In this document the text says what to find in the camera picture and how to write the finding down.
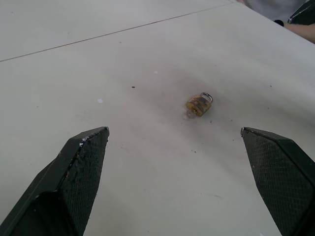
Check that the small brass padlock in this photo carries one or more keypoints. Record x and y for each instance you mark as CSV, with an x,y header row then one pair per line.
x,y
198,104

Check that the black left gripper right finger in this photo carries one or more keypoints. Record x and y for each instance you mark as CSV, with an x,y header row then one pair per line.
x,y
283,177

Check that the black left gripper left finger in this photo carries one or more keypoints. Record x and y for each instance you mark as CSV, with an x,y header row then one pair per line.
x,y
73,177

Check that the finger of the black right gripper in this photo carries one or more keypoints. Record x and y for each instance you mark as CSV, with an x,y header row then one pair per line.
x,y
305,13

